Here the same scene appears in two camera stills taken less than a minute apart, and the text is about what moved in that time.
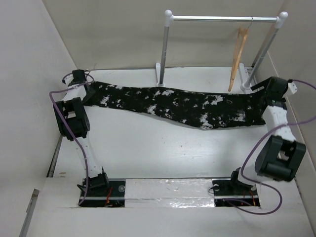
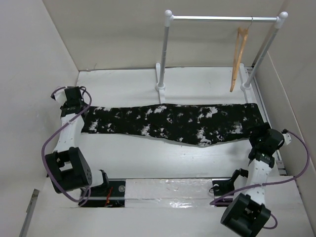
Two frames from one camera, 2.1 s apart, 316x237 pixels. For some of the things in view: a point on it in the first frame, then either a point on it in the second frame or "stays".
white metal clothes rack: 251,78 stays
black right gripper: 264,84 to 252,138
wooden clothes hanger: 242,37 stays
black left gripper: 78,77 to 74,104
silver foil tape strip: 169,193 stays
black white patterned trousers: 196,109 to 196,124
